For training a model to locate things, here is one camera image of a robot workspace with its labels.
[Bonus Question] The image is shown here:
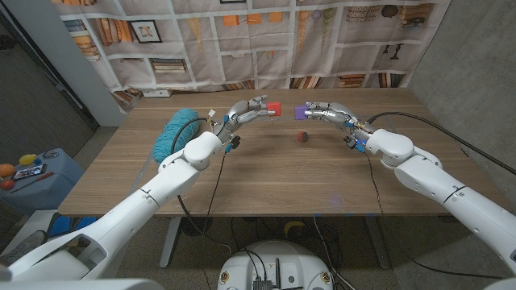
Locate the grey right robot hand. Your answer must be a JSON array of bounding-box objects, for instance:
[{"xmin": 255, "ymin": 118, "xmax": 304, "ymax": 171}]
[{"xmin": 304, "ymin": 101, "xmax": 378, "ymax": 140}]

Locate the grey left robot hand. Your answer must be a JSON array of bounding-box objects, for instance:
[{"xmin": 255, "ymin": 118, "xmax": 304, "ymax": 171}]
[{"xmin": 213, "ymin": 94, "xmax": 279, "ymax": 140}]

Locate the yellow toy banana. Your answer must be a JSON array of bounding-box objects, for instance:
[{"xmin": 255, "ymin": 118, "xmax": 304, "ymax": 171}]
[{"xmin": 283, "ymin": 220, "xmax": 306, "ymax": 238}]

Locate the printed bookshelf backdrop cloth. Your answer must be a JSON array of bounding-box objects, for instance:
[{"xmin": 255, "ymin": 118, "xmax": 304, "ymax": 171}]
[{"xmin": 51, "ymin": 0, "xmax": 452, "ymax": 108}]

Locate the teal yarn skein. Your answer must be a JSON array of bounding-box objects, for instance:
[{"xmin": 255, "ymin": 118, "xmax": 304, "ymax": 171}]
[{"xmin": 151, "ymin": 107, "xmax": 202, "ymax": 164}]

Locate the black round floor disc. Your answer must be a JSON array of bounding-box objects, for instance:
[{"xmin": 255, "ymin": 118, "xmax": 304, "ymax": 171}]
[{"xmin": 181, "ymin": 217, "xmax": 213, "ymax": 237}]

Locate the grey table leg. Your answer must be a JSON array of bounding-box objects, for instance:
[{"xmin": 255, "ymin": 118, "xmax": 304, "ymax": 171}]
[{"xmin": 364, "ymin": 215, "xmax": 392, "ymax": 270}]

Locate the white table leg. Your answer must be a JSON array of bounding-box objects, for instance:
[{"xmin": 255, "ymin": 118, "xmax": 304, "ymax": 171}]
[{"xmin": 159, "ymin": 216, "xmax": 182, "ymax": 269}]

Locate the white robot mobile base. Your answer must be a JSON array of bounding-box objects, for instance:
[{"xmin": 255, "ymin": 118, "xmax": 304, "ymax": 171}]
[{"xmin": 216, "ymin": 240, "xmax": 335, "ymax": 290}]

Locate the black antenna module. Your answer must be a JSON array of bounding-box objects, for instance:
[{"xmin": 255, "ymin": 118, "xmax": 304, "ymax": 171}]
[{"xmin": 252, "ymin": 257, "xmax": 283, "ymax": 290}]

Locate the grey-blue padded stool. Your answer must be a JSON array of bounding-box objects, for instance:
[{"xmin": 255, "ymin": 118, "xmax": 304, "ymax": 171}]
[{"xmin": 0, "ymin": 147, "xmax": 86, "ymax": 217}]

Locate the smartphone with colourful screen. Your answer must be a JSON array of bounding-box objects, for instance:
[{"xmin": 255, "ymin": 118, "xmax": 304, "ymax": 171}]
[{"xmin": 12, "ymin": 164, "xmax": 48, "ymax": 181}]

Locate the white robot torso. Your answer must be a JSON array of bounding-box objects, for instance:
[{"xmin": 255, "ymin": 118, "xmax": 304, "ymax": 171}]
[{"xmin": 0, "ymin": 278, "xmax": 164, "ymax": 290}]

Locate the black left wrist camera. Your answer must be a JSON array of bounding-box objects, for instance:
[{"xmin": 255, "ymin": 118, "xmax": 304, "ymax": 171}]
[{"xmin": 224, "ymin": 135, "xmax": 242, "ymax": 154}]

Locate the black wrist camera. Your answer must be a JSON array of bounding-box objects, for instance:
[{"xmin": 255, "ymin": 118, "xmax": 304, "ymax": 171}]
[
  {"xmin": 224, "ymin": 135, "xmax": 242, "ymax": 154},
  {"xmin": 343, "ymin": 135, "xmax": 366, "ymax": 154}
]

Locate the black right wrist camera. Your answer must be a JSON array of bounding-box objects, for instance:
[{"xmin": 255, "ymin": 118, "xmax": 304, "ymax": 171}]
[{"xmin": 343, "ymin": 135, "xmax": 366, "ymax": 154}]

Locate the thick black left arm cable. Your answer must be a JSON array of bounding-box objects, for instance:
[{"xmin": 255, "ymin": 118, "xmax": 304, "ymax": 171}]
[{"xmin": 170, "ymin": 116, "xmax": 233, "ymax": 259}]

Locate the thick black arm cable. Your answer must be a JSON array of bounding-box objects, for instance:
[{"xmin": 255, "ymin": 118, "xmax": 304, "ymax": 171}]
[
  {"xmin": 364, "ymin": 111, "xmax": 516, "ymax": 176},
  {"xmin": 170, "ymin": 116, "xmax": 233, "ymax": 259}
]

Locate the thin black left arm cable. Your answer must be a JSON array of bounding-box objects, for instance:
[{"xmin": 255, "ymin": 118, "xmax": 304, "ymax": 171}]
[{"xmin": 202, "ymin": 151, "xmax": 227, "ymax": 243}]

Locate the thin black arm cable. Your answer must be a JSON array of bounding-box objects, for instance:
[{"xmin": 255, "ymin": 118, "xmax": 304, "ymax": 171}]
[
  {"xmin": 202, "ymin": 151, "xmax": 227, "ymax": 243},
  {"xmin": 361, "ymin": 151, "xmax": 506, "ymax": 280}
]

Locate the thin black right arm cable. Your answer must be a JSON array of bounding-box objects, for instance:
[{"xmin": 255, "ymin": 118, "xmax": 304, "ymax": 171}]
[{"xmin": 361, "ymin": 151, "xmax": 506, "ymax": 280}]

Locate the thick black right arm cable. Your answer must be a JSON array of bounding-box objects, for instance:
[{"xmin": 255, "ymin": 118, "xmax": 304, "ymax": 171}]
[{"xmin": 364, "ymin": 111, "xmax": 516, "ymax": 176}]

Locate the grey floor cable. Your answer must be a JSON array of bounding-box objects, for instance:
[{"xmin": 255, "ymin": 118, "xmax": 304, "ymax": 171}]
[{"xmin": 312, "ymin": 217, "xmax": 356, "ymax": 290}]

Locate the red-handled screwdriver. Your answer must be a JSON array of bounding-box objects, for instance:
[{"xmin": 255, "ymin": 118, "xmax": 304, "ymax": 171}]
[{"xmin": 10, "ymin": 171, "xmax": 55, "ymax": 194}]

